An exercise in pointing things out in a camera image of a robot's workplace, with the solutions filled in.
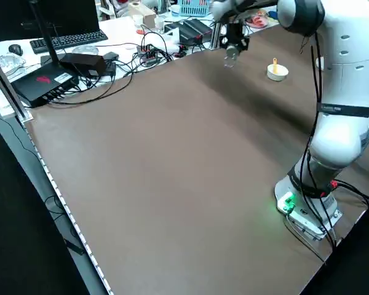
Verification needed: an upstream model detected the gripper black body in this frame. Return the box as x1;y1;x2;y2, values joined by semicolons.
226;22;245;38

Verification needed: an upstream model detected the white-capped glass oil pot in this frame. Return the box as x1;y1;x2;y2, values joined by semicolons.
223;44;240;69

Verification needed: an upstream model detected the small white bowl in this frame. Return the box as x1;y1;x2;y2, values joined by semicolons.
266;63;290;82

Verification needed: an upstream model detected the pink plate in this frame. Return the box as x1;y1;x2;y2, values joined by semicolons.
245;14;270;30

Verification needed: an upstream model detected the black power supply box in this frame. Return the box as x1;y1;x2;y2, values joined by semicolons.
183;18;213;35
178;25;204;44

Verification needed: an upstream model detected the light blue plastic basket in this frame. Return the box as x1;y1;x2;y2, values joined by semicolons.
177;0;210;16

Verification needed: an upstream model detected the usb hub with red plugs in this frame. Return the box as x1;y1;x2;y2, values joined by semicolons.
136;44;161;66

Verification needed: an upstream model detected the cardboard box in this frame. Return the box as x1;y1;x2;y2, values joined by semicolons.
131;4;157;28

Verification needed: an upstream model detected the clear plastic lid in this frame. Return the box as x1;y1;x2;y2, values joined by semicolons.
71;45;98;55

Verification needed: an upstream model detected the dark oblong box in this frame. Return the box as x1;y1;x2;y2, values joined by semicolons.
59;52;108;77

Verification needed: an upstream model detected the black keyboard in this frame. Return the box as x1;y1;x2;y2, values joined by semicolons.
29;30;109;55

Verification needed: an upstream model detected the black computer monitor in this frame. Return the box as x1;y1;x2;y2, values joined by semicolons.
0;0;100;42

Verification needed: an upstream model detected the black router with red logo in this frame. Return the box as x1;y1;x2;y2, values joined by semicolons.
11;63;81;109

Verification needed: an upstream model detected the clear foil tray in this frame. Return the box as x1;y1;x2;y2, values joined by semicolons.
0;54;27;76

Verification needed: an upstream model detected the aluminium frame post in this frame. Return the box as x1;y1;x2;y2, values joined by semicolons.
0;47;35;123
210;18;228;50

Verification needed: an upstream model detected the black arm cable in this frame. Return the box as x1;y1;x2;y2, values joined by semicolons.
298;29;339;250

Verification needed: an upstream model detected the black looped cable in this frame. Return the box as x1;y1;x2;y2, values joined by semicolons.
47;66;133;106

